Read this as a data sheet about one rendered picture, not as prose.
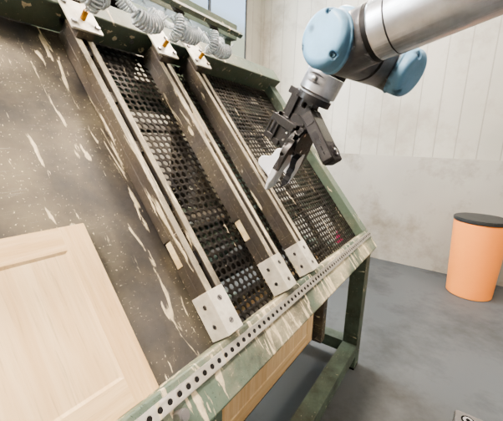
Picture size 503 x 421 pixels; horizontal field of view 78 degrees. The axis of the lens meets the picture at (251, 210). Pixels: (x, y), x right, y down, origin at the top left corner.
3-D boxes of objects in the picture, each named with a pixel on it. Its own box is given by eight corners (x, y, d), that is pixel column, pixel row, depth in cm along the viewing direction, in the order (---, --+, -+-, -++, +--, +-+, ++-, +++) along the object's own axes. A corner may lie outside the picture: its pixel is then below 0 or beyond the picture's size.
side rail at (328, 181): (347, 240, 190) (363, 231, 184) (257, 97, 209) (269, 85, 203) (351, 237, 196) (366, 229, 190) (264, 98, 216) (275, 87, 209)
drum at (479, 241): (495, 290, 320) (511, 217, 303) (498, 309, 282) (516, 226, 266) (443, 278, 346) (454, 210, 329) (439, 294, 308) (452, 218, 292)
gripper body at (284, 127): (279, 138, 73) (304, 88, 67) (307, 157, 69) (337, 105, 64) (261, 137, 67) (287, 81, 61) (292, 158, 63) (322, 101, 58)
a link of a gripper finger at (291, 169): (274, 172, 78) (286, 139, 72) (292, 185, 75) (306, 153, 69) (266, 175, 76) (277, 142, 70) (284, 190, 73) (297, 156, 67)
